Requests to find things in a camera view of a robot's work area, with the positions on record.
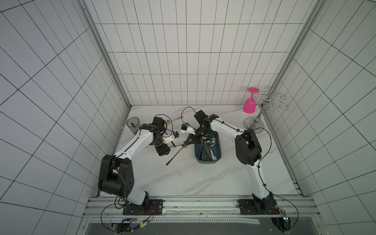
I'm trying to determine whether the small gold ornate spoon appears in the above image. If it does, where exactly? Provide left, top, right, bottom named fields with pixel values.
left=165, top=116, right=184, bottom=124

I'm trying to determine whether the small silver spoon front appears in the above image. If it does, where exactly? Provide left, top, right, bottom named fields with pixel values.
left=207, top=137, right=217, bottom=161

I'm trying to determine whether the teal plastic storage box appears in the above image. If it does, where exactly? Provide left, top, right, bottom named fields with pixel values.
left=194, top=131, right=222, bottom=164

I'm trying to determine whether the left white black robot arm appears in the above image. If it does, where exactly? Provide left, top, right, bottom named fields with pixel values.
left=98, top=117, right=174, bottom=207

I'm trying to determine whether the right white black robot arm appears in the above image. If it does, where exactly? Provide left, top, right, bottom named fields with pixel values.
left=181, top=110, right=276, bottom=213

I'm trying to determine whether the grey translucent cup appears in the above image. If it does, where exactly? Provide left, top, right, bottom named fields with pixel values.
left=126, top=117, right=141, bottom=135

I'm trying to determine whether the pink upside-down wine glass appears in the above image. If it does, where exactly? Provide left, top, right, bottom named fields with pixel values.
left=243, top=87, right=260, bottom=114

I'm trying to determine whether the chrome glass holder stand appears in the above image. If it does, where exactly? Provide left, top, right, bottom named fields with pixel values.
left=243, top=86, right=288, bottom=134

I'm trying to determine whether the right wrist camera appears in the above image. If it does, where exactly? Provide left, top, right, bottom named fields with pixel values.
left=181, top=123, right=195, bottom=135

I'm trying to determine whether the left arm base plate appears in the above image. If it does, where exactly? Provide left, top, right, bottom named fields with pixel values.
left=122, top=198, right=164, bottom=215

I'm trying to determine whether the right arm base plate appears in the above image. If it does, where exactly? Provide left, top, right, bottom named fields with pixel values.
left=237, top=199, right=280, bottom=215

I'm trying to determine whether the aluminium rail frame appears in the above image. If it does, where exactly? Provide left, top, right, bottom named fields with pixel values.
left=78, top=195, right=328, bottom=235

